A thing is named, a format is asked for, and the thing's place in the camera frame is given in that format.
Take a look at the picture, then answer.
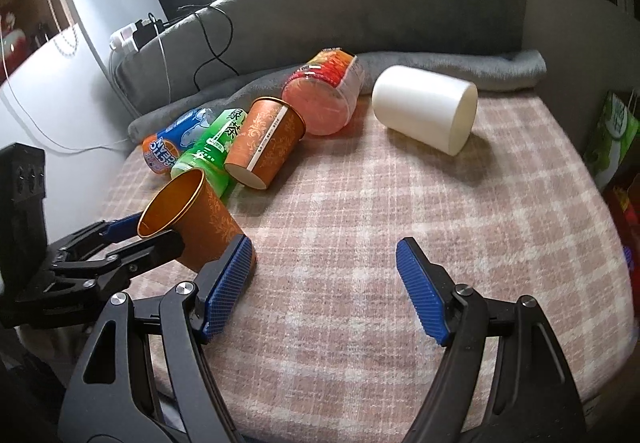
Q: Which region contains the white cup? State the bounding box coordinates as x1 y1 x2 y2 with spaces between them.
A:
371 65 478 157

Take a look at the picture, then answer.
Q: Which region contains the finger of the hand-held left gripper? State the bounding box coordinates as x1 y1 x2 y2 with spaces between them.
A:
52 229 185 295
47 211 147 265

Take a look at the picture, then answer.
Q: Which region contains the white cable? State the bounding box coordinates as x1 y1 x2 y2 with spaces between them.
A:
0 20 173 157

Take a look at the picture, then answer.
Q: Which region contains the orange patterned paper cup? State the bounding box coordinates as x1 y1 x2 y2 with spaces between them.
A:
223 96 306 189
137 168 246 272

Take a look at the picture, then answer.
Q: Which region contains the grey folded blanket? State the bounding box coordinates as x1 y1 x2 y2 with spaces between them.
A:
127 50 548 150

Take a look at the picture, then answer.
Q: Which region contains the white power strip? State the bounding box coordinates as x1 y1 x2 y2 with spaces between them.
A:
109 24 141 53

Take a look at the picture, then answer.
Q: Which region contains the red box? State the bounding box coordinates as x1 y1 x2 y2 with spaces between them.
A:
602 186 640 320

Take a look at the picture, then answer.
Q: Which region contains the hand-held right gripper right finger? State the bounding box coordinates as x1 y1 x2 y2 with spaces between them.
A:
396 237 588 443

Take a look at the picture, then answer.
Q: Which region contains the blue and orange drink bottle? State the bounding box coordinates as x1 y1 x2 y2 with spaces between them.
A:
141 107 215 177

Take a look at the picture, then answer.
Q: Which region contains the green tea bottle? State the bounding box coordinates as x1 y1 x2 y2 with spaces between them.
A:
171 108 249 204

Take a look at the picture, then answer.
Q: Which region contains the red clear plastic cup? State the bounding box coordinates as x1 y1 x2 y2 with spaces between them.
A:
281 48 365 137

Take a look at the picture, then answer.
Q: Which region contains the green and white bag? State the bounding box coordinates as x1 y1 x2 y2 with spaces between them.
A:
582 90 640 190

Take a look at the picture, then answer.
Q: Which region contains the black charger plug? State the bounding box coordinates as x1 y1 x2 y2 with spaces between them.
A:
132 13 166 48

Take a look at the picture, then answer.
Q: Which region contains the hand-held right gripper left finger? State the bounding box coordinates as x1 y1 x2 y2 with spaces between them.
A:
57 234 257 443

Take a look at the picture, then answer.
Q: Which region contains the black cable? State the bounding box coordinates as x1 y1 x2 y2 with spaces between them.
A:
170 3 242 93

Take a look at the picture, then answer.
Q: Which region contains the pink plaid blanket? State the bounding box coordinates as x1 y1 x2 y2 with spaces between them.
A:
95 90 636 435

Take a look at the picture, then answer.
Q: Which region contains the grey padded headboard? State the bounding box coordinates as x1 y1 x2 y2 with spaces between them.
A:
107 0 529 120

